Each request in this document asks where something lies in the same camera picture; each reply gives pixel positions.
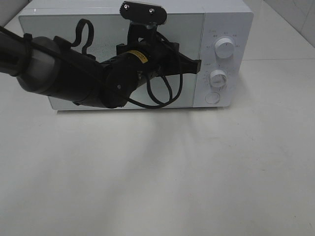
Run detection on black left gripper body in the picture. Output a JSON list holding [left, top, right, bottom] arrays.
[[116, 22, 201, 81]]

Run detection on round door release button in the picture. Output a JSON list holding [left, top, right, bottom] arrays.
[[205, 92, 220, 104]]

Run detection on white microwave oven body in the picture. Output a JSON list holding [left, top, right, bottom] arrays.
[[19, 0, 253, 108]]

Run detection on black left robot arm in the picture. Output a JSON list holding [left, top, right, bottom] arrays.
[[0, 1, 201, 109]]

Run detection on white microwave knob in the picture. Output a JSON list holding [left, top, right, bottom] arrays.
[[210, 69, 227, 88], [214, 37, 235, 59]]

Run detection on white microwave door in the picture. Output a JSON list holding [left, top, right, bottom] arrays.
[[19, 14, 204, 110]]

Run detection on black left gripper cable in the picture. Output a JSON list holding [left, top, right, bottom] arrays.
[[71, 19, 184, 109]]

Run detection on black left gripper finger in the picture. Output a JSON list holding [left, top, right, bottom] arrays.
[[119, 1, 167, 25]]

